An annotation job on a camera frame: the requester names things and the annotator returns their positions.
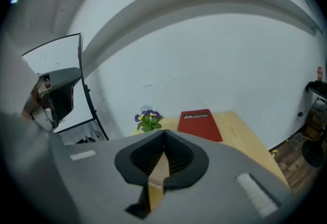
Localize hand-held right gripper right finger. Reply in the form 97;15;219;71
147;129;294;224

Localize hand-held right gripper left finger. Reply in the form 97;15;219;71
48;129;170;224

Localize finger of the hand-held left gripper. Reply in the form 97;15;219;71
37;67;82;122

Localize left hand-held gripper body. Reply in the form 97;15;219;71
22;77;60;132

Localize whiteboard on black stand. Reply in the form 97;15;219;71
21;33;109;142

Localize light wooden desk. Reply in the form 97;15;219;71
130;110;291;212

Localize red book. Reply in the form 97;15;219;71
177;108;224;143

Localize potted purple flower plant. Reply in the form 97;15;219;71
134;109;164;133

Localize black round stool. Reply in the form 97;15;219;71
301;138;325;168

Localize stacked cardboard boxes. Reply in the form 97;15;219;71
305;97;327;140

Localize white cable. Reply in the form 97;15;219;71
285;133;309;145

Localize black wall shelf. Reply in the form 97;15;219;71
305;80;327;96

